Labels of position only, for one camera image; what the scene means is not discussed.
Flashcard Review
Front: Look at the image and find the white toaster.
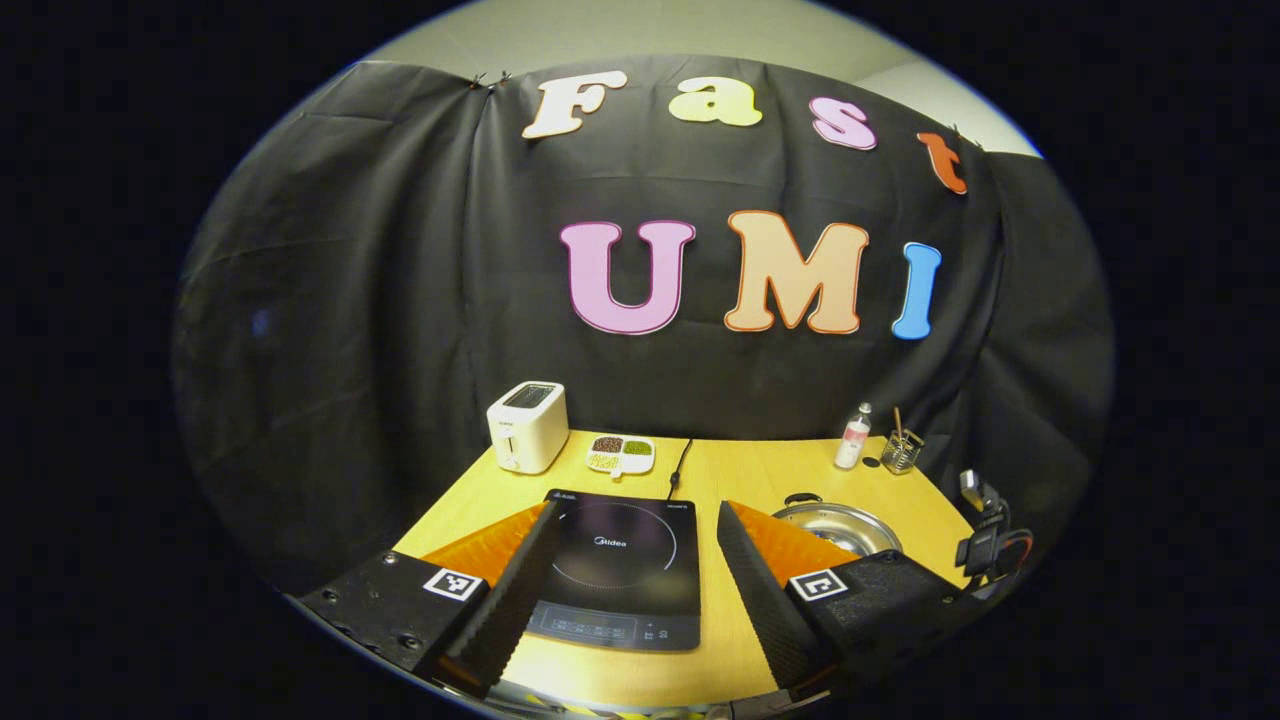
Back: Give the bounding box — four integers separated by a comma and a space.
486, 381, 569, 475

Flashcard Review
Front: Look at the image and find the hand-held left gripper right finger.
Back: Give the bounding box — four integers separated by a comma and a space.
716, 500, 986, 693

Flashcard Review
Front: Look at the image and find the metal wire basket holder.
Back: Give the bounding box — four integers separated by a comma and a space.
880, 428, 925, 475

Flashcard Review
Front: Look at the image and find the steel pot with black handles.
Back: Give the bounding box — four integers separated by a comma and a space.
772, 492, 904, 559

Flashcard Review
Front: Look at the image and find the clear bottle with pink label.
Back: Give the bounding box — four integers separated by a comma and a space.
835, 402, 873, 471

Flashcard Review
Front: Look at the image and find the white divided dish with beans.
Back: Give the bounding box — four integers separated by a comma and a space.
586, 434, 657, 477

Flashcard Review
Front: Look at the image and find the black induction cooktop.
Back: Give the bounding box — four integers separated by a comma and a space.
525, 488, 703, 653

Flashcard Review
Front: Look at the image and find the black backdrop cloth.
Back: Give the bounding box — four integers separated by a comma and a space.
172, 55, 1116, 591

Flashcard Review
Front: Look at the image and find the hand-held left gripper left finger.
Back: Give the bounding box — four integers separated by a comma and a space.
298, 500, 561, 699

